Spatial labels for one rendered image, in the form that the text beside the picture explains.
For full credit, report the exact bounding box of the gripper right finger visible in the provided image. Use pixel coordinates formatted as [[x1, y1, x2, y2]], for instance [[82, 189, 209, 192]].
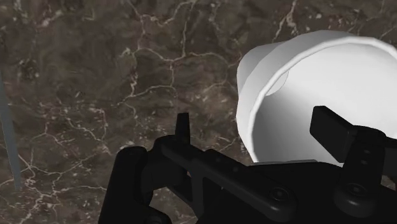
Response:
[[309, 106, 397, 218]]

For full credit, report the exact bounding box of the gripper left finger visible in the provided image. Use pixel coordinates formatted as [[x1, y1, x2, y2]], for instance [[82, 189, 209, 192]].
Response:
[[98, 112, 297, 224]]

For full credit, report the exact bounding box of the white cup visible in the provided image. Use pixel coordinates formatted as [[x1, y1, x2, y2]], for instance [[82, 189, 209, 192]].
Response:
[[235, 30, 397, 167]]

